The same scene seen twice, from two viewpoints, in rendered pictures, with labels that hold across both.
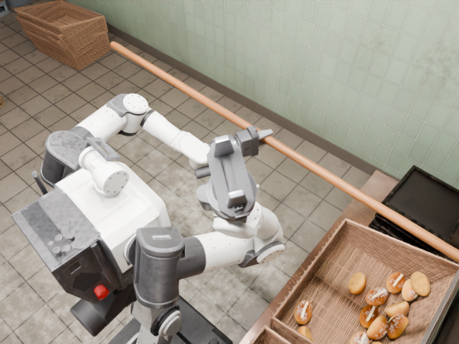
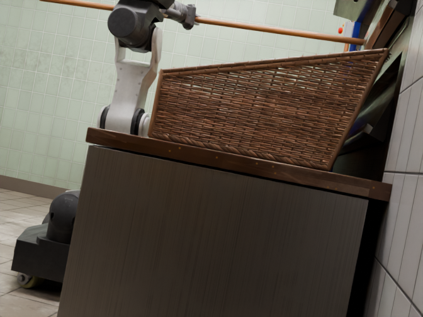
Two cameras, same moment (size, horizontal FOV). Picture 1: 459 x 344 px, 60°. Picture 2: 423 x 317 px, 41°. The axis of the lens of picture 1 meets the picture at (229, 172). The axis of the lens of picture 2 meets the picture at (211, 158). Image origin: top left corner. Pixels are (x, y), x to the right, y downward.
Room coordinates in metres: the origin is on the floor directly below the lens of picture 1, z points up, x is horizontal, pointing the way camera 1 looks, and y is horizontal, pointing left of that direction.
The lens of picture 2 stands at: (-1.52, 1.12, 0.58)
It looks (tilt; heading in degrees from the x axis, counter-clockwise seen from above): 1 degrees down; 329
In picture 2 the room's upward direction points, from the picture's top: 11 degrees clockwise
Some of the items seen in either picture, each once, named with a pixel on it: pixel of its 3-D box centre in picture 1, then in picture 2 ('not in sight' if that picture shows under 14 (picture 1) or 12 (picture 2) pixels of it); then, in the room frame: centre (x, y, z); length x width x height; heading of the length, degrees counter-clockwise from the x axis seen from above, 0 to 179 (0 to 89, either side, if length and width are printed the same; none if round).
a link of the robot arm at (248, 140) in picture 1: (238, 145); (182, 14); (0.93, -0.03, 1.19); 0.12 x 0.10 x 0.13; 111
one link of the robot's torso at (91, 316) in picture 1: (116, 285); (135, 23); (0.52, 0.35, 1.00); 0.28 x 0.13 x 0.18; 140
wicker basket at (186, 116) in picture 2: not in sight; (270, 106); (-0.33, 0.26, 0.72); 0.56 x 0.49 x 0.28; 141
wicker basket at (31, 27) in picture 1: (62, 27); not in sight; (3.24, 1.48, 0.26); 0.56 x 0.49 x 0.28; 57
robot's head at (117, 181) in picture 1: (104, 173); not in sight; (0.58, 0.28, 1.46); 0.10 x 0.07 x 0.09; 44
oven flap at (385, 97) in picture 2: not in sight; (355, 126); (-0.03, -0.34, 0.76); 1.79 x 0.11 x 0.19; 140
